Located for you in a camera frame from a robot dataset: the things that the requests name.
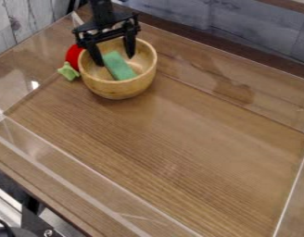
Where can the green rectangular block stick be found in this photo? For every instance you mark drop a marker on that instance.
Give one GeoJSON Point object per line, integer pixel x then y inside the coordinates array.
{"type": "Point", "coordinates": [118, 66]}

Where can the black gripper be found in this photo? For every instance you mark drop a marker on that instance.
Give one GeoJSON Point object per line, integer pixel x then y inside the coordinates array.
{"type": "Point", "coordinates": [125, 26]}

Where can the red plush strawberry toy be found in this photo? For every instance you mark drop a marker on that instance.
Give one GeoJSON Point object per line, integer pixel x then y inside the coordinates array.
{"type": "Point", "coordinates": [70, 69]}

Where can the black table clamp mount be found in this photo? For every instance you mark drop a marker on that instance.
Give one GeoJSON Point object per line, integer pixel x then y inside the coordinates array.
{"type": "Point", "coordinates": [34, 223]}

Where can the light wooden bowl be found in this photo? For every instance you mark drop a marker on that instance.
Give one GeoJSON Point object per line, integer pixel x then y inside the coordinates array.
{"type": "Point", "coordinates": [99, 79]}

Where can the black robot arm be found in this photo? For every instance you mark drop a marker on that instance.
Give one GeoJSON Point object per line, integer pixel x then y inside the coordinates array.
{"type": "Point", "coordinates": [103, 14]}

